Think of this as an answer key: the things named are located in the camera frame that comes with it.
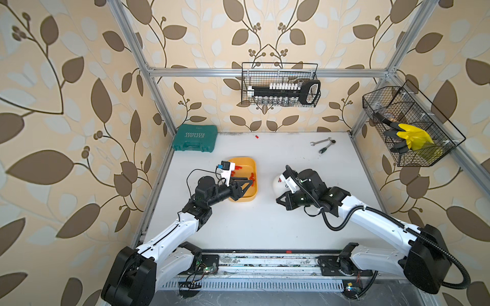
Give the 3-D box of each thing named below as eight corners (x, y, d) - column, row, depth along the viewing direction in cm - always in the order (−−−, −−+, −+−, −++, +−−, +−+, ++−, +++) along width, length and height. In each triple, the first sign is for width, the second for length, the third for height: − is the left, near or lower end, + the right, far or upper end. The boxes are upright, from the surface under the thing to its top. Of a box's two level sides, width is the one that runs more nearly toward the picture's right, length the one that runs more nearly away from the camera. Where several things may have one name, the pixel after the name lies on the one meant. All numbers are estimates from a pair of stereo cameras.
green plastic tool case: (171, 153, 114) (168, 147, 109) (180, 130, 126) (177, 124, 122) (215, 153, 114) (214, 147, 109) (219, 130, 126) (218, 123, 122)
